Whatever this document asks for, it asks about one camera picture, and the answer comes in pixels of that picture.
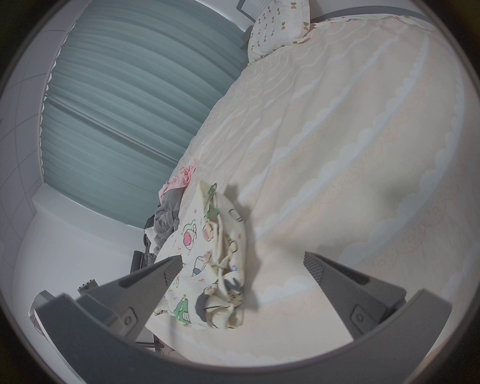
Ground grey knitted garment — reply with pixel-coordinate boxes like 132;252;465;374
154;188;185;242

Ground dark grey garment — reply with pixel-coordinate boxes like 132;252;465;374
143;215;163;265

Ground white printed pyjama top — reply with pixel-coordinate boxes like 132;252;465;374
152;182;251;331

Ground white printed pillow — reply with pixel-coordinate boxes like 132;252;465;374
247;0;312;62

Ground blue-green curtain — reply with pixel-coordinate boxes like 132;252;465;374
39;100;180;230
45;0;256;163

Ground bed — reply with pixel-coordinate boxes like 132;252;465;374
144;0;480;367

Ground pink garment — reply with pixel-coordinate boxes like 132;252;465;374
158;159;198;201

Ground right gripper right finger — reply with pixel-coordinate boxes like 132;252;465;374
303;252;406;342

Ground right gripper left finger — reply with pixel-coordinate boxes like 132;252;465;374
77;256;184;343

